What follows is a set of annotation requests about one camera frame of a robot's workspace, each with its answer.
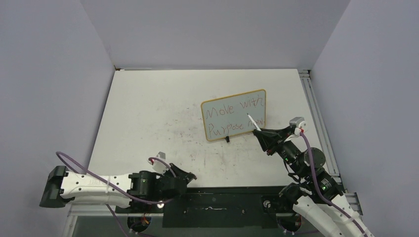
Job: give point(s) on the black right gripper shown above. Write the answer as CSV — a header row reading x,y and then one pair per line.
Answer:
x,y
268,137

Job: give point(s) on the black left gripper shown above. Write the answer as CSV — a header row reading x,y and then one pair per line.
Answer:
x,y
188,177

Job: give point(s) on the red capped whiteboard marker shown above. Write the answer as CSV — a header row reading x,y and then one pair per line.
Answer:
x,y
254,123

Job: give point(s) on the yellow framed whiteboard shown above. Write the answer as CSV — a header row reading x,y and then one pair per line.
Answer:
x,y
227,116

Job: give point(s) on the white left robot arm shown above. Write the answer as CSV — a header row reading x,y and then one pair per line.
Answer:
x,y
128,190

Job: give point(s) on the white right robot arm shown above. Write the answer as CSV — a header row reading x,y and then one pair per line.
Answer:
x,y
314,195

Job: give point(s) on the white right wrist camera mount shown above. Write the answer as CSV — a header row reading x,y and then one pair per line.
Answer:
x,y
297,126

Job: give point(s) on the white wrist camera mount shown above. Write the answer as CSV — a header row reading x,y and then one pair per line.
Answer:
x,y
158,163
297,126

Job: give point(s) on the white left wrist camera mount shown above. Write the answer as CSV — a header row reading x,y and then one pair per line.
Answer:
x,y
158,163

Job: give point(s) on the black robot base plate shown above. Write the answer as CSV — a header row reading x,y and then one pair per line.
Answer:
x,y
232,207

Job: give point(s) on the aluminium frame rail right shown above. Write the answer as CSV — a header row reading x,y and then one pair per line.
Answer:
x,y
319,124

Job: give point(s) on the aluminium frame rail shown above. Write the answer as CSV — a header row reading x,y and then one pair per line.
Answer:
x,y
319,124
354,202

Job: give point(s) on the aluminium frame rail front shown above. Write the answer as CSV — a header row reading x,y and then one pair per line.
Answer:
x,y
354,202

